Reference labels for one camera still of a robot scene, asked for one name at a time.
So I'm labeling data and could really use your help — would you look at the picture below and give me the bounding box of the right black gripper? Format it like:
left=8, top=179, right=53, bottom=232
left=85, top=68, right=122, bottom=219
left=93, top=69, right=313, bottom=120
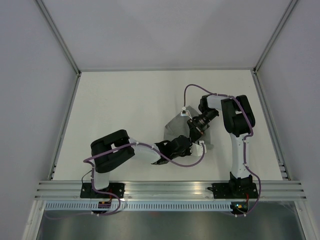
left=186, top=108, right=218, bottom=141

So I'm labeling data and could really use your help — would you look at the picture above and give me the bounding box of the grey cloth napkin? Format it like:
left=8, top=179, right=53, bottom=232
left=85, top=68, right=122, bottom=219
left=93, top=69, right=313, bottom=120
left=163, top=113, right=214, bottom=150

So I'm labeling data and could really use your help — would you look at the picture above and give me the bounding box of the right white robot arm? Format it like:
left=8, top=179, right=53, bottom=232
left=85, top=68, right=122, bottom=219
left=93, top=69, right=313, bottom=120
left=187, top=94, right=259, bottom=200

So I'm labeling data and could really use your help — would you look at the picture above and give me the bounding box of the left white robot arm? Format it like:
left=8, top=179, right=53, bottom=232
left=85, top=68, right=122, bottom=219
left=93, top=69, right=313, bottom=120
left=90, top=129, right=192, bottom=198

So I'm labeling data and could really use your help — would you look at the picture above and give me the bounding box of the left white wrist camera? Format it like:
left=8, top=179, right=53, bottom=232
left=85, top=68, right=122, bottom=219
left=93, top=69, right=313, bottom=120
left=190, top=140, right=207, bottom=157

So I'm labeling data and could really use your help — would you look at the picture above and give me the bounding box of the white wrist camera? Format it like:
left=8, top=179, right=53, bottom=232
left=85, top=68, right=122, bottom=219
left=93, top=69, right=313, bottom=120
left=180, top=106, right=192, bottom=119
left=190, top=140, right=207, bottom=157

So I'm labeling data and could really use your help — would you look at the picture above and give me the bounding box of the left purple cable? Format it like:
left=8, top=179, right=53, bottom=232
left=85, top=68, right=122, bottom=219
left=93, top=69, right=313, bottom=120
left=44, top=141, right=207, bottom=221

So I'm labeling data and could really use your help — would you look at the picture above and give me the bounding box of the purple cable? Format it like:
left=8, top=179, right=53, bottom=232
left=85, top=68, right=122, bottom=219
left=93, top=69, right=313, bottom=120
left=182, top=84, right=263, bottom=218
left=44, top=141, right=207, bottom=221

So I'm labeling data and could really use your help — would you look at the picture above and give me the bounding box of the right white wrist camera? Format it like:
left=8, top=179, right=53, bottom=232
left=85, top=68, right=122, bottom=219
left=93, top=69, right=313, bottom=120
left=180, top=106, right=192, bottom=119

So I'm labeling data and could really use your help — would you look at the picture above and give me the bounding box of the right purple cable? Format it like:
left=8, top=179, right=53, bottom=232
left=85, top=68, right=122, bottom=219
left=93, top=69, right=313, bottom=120
left=182, top=84, right=263, bottom=218

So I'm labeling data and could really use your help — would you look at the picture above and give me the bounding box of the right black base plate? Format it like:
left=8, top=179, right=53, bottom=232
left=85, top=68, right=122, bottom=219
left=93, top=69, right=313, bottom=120
left=206, top=183, right=258, bottom=200

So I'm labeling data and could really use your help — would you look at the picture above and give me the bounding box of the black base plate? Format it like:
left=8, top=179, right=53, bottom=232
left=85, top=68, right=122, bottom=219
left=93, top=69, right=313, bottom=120
left=206, top=183, right=258, bottom=200
left=80, top=183, right=125, bottom=199

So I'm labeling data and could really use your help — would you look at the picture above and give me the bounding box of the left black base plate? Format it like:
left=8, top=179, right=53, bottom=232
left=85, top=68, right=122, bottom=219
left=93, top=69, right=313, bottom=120
left=80, top=183, right=125, bottom=199

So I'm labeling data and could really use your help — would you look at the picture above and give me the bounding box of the white slotted cable duct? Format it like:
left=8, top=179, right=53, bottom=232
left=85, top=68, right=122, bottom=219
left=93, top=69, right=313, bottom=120
left=45, top=200, right=232, bottom=212

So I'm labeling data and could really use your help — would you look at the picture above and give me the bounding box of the aluminium mounting rail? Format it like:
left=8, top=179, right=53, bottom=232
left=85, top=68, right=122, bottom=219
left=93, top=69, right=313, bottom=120
left=34, top=180, right=307, bottom=202

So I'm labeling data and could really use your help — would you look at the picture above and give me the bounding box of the right aluminium frame post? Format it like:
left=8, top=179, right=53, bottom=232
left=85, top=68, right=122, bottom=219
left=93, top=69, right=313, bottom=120
left=252, top=0, right=300, bottom=75

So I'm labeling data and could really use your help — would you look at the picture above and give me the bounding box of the aluminium frame post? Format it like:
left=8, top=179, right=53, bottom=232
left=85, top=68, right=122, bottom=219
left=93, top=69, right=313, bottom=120
left=252, top=0, right=300, bottom=75
left=34, top=0, right=81, bottom=77

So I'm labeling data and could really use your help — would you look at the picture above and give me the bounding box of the left aluminium frame post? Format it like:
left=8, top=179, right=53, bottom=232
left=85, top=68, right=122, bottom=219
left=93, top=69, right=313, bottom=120
left=34, top=0, right=81, bottom=77

